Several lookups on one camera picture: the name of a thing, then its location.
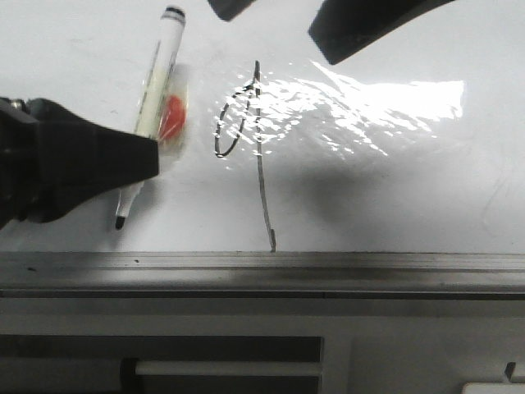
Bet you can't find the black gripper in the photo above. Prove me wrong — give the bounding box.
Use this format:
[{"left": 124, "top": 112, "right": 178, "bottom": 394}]
[{"left": 1, "top": 98, "right": 159, "bottom": 227}]

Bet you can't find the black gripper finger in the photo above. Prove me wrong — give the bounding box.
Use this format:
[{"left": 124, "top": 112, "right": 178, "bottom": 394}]
[{"left": 308, "top": 0, "right": 449, "bottom": 65}]

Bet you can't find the white black whiteboard marker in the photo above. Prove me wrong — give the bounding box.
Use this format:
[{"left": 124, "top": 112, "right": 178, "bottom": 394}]
[{"left": 114, "top": 5, "right": 190, "bottom": 231}]

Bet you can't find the white whiteboard surface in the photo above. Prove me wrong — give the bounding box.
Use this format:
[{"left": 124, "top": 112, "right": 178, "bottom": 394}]
[{"left": 1, "top": 1, "right": 524, "bottom": 253}]

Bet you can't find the white box bottom right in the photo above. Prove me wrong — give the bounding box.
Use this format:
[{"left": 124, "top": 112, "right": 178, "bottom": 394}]
[{"left": 462, "top": 383, "right": 525, "bottom": 394}]

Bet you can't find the grey aluminium whiteboard frame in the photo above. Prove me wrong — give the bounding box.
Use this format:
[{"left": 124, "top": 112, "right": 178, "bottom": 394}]
[{"left": 1, "top": 252, "right": 524, "bottom": 298}]

